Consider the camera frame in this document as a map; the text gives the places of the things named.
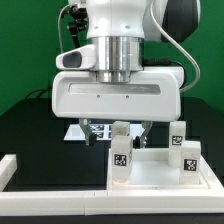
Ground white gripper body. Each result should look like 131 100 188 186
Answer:
52 67 184 122

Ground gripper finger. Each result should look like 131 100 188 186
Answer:
133 121 153 148
79 119 97 146

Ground white square table top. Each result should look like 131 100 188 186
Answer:
107 148 223 190

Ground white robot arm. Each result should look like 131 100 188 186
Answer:
52 0 201 145

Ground marker plate with tags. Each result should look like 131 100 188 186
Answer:
64 124 143 141

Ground white U-shaped fence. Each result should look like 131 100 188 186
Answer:
0 154 224 216

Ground black cables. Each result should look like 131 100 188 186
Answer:
25 88 53 100

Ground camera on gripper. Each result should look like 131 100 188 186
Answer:
56 44 97 71

